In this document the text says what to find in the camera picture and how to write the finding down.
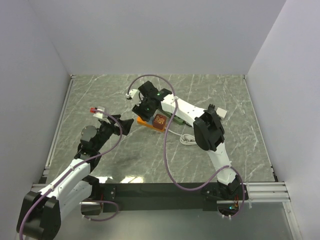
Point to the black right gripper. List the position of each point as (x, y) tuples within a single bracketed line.
[(138, 110)]

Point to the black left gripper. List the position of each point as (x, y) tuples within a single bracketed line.
[(126, 124)]

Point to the orange power strip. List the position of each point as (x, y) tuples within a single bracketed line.
[(145, 124)]

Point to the red koi cube adapter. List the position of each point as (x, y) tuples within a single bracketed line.
[(159, 122)]

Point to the green power strip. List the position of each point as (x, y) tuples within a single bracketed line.
[(176, 119)]

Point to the white charger plug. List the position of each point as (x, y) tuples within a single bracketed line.
[(221, 113)]

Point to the blue charger plug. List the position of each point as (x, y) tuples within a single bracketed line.
[(151, 121)]

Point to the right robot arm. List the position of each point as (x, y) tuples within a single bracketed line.
[(206, 123)]

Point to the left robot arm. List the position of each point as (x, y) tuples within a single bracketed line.
[(42, 212)]

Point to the black base bar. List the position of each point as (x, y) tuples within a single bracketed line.
[(90, 206)]

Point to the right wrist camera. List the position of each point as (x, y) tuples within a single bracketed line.
[(133, 95)]

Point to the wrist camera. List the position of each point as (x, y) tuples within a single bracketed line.
[(133, 95), (98, 112)]

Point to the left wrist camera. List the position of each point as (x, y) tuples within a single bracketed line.
[(98, 112)]

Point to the aluminium frame rail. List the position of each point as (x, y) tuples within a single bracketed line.
[(256, 192)]

